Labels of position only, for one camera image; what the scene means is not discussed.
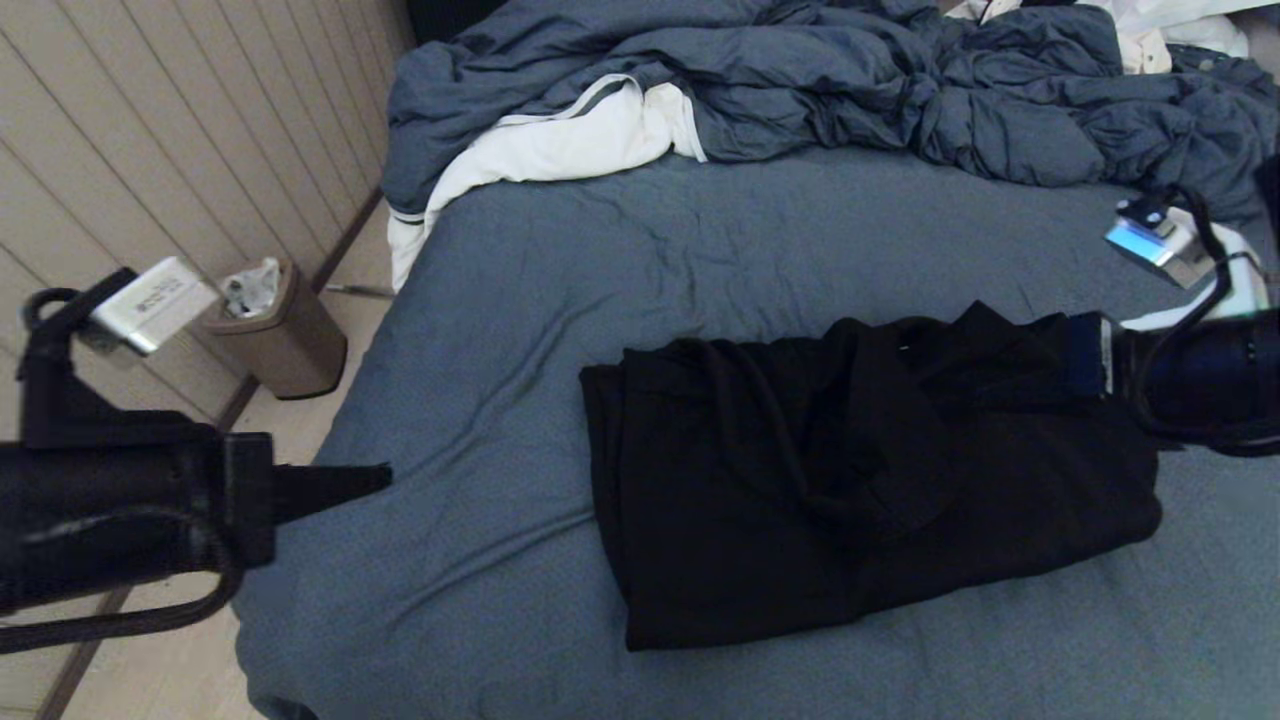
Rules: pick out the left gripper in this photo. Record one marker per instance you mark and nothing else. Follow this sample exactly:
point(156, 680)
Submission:
point(120, 510)

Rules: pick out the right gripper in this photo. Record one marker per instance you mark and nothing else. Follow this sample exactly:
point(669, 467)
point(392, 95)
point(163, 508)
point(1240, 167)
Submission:
point(1200, 375)

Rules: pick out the black zip hoodie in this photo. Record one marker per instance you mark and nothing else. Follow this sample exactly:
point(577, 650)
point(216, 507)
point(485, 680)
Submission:
point(850, 500)

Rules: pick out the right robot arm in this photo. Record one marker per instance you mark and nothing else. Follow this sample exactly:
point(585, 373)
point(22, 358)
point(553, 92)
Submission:
point(1270, 180)

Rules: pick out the beige trash bin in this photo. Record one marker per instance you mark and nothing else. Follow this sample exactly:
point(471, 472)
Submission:
point(285, 345)

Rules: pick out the blue bed sheet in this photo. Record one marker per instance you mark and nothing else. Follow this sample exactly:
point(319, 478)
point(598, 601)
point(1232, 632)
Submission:
point(450, 400)

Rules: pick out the white plastic bin bag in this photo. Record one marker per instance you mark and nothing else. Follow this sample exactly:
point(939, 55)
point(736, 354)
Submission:
point(252, 288)

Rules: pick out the cream crumpled garment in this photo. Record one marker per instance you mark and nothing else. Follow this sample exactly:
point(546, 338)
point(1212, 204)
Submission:
point(1140, 50)

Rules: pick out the white pillow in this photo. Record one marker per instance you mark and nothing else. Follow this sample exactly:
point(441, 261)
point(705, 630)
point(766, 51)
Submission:
point(1190, 20)

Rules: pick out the dark headboard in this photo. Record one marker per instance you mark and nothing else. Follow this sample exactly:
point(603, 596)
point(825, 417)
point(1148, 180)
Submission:
point(450, 18)

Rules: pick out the crumpled blue duvet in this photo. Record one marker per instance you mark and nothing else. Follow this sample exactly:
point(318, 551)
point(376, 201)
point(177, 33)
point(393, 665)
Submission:
point(800, 70)

